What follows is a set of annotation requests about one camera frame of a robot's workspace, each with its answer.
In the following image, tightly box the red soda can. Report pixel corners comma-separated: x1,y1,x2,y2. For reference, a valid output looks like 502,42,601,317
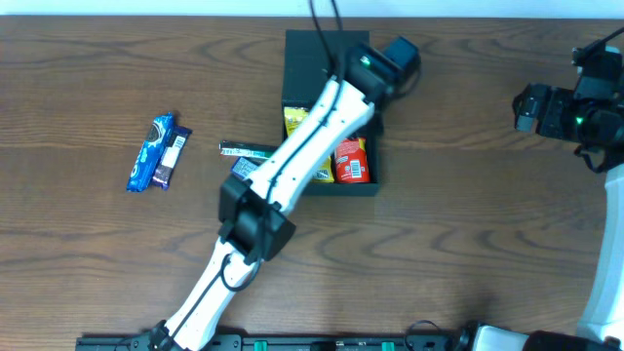
334,136,371,183

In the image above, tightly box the black gift box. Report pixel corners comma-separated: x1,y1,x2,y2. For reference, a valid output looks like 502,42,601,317
282,29,383,197

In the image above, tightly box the yellow snack bag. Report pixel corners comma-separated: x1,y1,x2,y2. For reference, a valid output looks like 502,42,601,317
283,106,335,183

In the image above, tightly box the small blue snack packet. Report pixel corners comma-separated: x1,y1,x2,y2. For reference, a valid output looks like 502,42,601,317
230,157,258,179

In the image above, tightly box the green candy bar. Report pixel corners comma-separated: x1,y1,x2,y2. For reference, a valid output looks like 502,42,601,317
218,140,278,160

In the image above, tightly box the purple chocolate bar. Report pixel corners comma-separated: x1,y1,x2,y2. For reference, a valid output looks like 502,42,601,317
151,126,193,190

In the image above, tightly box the blue Oreo cookie pack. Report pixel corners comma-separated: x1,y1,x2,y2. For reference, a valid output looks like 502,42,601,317
126,112,176,192

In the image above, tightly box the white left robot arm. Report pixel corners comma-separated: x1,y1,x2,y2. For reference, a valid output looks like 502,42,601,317
147,44,421,350

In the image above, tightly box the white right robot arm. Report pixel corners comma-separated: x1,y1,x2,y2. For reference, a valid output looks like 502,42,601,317
452,34,623,351

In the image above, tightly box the black mounting rail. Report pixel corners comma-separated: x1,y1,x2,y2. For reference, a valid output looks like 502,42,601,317
75,334,454,351

